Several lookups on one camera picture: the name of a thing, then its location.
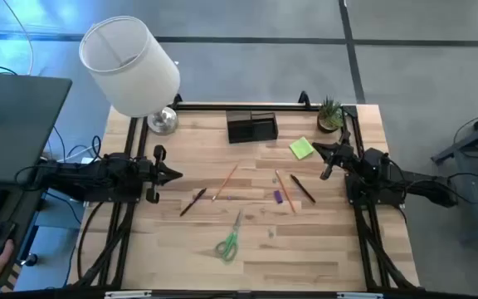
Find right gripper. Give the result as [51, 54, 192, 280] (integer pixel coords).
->
[312, 142, 357, 181]

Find green sticky note pad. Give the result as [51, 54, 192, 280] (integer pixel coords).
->
[288, 136, 315, 161]

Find yellow wooden pencil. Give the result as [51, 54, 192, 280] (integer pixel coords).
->
[275, 169, 297, 214]
[211, 163, 239, 203]

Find black mesh desk organizer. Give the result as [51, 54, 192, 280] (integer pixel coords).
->
[225, 110, 280, 145]

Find black computer mouse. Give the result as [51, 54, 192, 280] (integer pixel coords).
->
[0, 220, 17, 257]

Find black bar with white brackets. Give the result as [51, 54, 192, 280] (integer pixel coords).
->
[0, 287, 478, 299]

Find white hanging cable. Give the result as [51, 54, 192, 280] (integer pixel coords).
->
[1, 0, 35, 76]

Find dark grey desk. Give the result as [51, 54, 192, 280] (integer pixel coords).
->
[0, 72, 73, 292]

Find blue-grey floor plate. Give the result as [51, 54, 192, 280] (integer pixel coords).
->
[35, 189, 83, 230]

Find white shade silver table lamp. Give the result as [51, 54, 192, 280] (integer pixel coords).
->
[79, 15, 181, 135]

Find black extrusion crossbar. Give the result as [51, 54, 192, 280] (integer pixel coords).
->
[172, 102, 350, 113]

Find small potted green plant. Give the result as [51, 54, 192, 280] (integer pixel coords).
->
[316, 96, 344, 135]

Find green handled scissors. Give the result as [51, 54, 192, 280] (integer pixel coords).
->
[215, 209, 244, 263]

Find black pen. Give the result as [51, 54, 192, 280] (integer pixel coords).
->
[290, 174, 317, 204]
[179, 187, 208, 218]

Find thick black cable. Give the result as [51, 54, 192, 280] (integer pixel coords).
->
[76, 201, 105, 286]

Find white floor cable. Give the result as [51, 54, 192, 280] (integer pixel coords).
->
[55, 142, 104, 164]

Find black extrusion side frame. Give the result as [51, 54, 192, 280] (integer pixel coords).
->
[69, 117, 149, 288]
[340, 105, 421, 290]

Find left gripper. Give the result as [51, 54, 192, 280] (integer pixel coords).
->
[137, 145, 184, 204]

